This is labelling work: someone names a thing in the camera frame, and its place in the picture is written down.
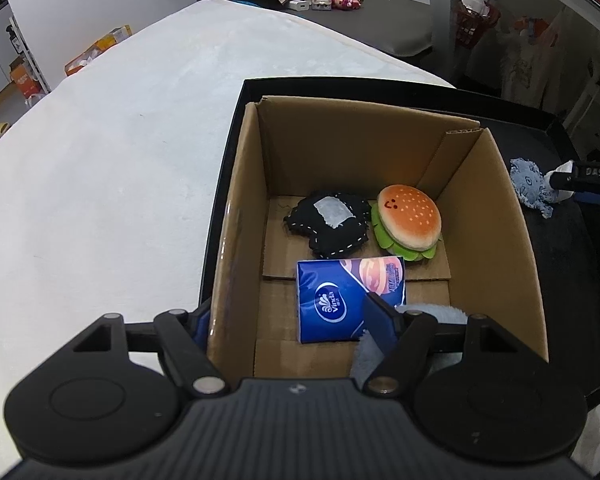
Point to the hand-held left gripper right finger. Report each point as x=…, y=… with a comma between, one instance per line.
x=380, y=325

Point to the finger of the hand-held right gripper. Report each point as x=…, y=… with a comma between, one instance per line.
x=560, y=182

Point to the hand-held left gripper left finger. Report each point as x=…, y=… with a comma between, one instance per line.
x=180, y=345

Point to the white tissue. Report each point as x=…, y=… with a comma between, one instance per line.
x=562, y=167

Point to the small blue plush toy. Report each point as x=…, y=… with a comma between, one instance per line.
x=527, y=185

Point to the blue tissue packet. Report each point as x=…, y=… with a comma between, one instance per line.
x=330, y=300

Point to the black tray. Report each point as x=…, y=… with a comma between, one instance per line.
x=567, y=270

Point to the black felt pouch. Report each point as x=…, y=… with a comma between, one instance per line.
x=320, y=230

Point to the burger plush toy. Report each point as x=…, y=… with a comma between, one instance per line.
x=409, y=215

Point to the brown cardboard box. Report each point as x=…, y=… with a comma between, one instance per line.
x=330, y=145

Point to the white rack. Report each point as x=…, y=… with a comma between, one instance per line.
x=597, y=95

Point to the white t-shirt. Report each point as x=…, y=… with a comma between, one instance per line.
x=530, y=60

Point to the red basket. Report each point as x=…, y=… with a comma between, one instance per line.
x=475, y=20

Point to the dark low platform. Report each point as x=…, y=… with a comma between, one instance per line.
x=380, y=20

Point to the red bear toy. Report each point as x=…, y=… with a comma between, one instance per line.
x=347, y=2

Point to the yellow slipper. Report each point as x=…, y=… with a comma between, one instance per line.
x=1, y=129

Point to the orange carton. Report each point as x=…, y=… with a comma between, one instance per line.
x=27, y=80

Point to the yellow carton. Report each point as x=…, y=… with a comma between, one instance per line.
x=97, y=50

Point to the white charger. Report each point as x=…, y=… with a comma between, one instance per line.
x=299, y=6

